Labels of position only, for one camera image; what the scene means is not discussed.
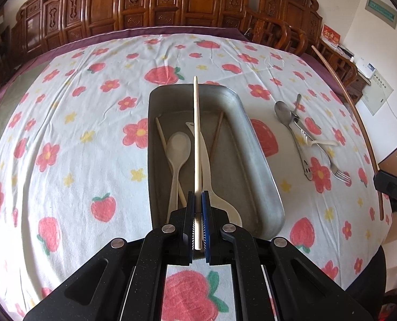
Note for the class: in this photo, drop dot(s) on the strawberry flower print tablecloth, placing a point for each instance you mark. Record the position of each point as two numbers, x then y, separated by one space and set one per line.
84 107

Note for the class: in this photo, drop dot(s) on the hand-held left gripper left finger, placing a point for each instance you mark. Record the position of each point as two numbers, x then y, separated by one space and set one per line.
190 214

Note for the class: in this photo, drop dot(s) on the wooden side table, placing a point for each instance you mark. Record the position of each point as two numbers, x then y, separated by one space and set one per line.
357 78

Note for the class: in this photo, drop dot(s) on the small metal utensil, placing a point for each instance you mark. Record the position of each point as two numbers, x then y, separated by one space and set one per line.
297 102

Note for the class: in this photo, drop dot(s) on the metal spoon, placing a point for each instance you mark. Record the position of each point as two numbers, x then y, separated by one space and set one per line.
282 112

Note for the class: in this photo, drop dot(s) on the white telephone unit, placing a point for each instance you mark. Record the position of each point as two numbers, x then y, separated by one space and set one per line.
367 68

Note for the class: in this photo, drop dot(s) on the white plastic spoon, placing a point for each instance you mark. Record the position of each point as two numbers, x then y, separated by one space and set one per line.
179 147

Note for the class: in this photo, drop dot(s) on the white electrical wall cabinet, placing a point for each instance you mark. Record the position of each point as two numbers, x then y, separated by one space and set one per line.
379 93

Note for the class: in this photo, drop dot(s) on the light wooden chopstick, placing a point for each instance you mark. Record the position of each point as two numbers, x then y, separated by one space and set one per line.
195 133

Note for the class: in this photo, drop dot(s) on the flat white box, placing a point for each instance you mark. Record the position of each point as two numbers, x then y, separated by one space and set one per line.
346 52

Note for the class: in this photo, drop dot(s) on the carved wooden sofa bench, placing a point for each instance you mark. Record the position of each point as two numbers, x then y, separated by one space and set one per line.
111 3

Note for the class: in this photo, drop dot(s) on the white plastic rice paddle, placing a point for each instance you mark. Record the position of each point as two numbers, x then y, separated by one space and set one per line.
207 174

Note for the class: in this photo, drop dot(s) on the green framed wall panel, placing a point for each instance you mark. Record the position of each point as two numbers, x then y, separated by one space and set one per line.
381 10

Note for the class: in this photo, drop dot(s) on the metal fork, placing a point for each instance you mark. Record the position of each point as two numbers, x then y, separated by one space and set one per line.
334 165

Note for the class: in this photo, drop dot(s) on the person's dark clothing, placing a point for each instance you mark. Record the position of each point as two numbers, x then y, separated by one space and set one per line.
369 281

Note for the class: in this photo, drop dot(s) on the carved wooden armchair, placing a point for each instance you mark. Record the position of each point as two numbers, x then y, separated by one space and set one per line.
285 3

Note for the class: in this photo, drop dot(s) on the red gift box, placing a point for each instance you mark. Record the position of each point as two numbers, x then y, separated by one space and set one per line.
330 35

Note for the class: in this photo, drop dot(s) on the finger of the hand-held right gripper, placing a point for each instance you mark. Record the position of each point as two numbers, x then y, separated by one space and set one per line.
385 181

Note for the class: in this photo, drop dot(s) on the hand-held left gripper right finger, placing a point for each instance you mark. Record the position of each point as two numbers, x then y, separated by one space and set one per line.
205 214

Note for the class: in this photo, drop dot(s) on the small white plastic fork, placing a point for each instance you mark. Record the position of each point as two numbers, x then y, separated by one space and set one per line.
319 143

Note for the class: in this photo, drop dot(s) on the rectangular metal tray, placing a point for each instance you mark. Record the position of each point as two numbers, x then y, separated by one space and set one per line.
232 174

